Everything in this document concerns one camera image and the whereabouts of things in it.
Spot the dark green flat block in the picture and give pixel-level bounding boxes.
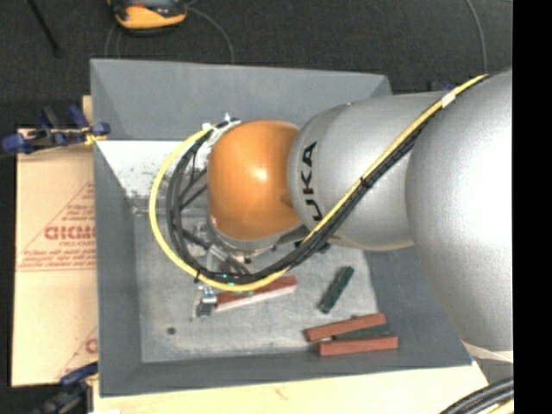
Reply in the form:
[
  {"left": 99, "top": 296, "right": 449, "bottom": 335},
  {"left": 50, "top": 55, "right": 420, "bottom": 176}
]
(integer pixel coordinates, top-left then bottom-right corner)
[
  {"left": 332, "top": 323, "right": 392, "bottom": 342},
  {"left": 317, "top": 266, "right": 356, "bottom": 315}
]

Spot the red-brown flat block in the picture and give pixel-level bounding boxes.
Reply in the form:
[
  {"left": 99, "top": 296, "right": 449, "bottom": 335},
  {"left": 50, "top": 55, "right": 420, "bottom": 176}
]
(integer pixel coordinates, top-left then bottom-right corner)
[
  {"left": 213, "top": 274, "right": 299, "bottom": 313},
  {"left": 302, "top": 312, "right": 388, "bottom": 343},
  {"left": 314, "top": 335, "right": 400, "bottom": 358}
]

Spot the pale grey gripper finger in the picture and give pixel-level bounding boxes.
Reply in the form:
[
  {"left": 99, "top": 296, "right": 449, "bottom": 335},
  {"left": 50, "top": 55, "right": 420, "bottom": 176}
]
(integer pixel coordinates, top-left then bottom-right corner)
[{"left": 195, "top": 285, "right": 217, "bottom": 319}]

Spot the brown cardboard board, red print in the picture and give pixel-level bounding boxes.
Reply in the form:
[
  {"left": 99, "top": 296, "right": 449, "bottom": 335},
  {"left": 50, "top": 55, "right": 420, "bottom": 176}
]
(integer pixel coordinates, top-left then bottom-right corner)
[{"left": 9, "top": 137, "right": 101, "bottom": 388}]

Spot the grey metal bin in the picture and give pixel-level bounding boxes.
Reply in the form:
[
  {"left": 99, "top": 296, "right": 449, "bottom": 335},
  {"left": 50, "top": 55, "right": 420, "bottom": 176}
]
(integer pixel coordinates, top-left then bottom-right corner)
[{"left": 89, "top": 58, "right": 474, "bottom": 397}]

